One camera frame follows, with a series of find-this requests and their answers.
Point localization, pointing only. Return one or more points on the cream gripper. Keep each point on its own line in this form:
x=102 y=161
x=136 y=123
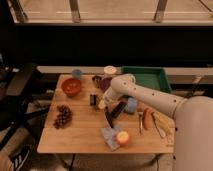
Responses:
x=105 y=101

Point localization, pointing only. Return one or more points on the black handled utensil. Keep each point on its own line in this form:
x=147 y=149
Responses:
x=93 y=100

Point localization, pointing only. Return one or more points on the black brush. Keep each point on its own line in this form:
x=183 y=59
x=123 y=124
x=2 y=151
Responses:
x=111 y=115

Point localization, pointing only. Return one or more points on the grey blue cloth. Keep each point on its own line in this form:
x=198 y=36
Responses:
x=109 y=135

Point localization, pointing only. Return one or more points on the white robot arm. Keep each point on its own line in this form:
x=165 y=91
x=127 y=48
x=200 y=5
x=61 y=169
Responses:
x=193 y=146

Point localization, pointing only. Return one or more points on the purple bowl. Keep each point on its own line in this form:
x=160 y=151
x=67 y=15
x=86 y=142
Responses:
x=105 y=83

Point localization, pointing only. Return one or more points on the blue sponge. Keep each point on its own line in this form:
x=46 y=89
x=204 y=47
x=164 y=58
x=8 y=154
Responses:
x=131 y=106

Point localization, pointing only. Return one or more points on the white jar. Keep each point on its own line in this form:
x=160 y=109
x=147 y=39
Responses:
x=109 y=71

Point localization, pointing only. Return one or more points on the metal fork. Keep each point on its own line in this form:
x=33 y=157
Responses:
x=140 y=114

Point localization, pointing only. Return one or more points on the wooden folding table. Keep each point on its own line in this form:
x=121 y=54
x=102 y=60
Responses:
x=83 y=134

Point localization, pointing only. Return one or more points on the red bowl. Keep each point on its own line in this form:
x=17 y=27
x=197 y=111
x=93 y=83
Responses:
x=71 y=87

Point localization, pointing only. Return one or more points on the blue cup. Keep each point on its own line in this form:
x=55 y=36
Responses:
x=77 y=73

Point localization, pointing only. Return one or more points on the orange apple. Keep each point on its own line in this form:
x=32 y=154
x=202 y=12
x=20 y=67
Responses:
x=122 y=138

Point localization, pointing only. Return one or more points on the purple grape bunch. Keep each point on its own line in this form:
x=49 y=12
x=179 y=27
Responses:
x=63 y=117

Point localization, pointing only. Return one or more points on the green plastic tray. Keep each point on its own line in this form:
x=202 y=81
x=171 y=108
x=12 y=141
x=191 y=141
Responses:
x=151 y=77

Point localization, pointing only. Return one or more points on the yellow banana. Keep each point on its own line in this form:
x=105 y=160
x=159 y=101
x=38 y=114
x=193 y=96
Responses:
x=161 y=122

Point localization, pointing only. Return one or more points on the black office chair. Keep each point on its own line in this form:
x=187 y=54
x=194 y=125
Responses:
x=14 y=103

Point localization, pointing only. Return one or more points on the black white sneaker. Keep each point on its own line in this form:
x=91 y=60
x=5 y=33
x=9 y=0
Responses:
x=19 y=158

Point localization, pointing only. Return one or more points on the beige handled knife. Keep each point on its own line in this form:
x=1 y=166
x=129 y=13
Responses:
x=159 y=129

